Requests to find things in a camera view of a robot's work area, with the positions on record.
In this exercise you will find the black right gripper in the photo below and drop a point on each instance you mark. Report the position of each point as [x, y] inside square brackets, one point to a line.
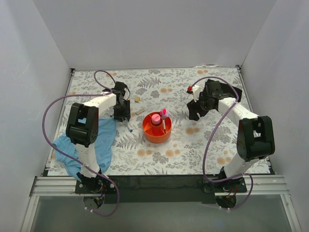
[199, 106]

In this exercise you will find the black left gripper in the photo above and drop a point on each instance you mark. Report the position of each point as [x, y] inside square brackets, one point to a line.
[122, 113]

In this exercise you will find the silver pen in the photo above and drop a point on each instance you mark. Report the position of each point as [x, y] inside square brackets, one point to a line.
[164, 125]

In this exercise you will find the pink capped glue bottle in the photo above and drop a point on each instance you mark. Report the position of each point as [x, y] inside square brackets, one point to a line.
[156, 120]

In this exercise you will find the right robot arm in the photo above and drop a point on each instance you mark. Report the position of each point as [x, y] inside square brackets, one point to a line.
[255, 138]

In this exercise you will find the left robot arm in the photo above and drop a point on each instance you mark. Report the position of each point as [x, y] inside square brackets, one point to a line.
[83, 129]

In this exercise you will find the light blue cloth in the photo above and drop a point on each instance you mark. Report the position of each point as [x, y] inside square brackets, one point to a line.
[103, 148]

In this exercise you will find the black folded cloth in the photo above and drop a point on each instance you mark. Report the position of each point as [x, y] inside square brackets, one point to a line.
[234, 92]

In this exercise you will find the orange round divided organizer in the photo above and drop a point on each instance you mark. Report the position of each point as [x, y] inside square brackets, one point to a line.
[155, 134]

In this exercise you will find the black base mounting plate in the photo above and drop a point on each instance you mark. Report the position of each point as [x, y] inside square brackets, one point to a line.
[172, 188]

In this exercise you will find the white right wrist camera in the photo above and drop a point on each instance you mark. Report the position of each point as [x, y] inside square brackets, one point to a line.
[194, 91]

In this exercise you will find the aluminium front rail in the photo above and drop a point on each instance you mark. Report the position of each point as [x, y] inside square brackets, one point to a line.
[66, 186]

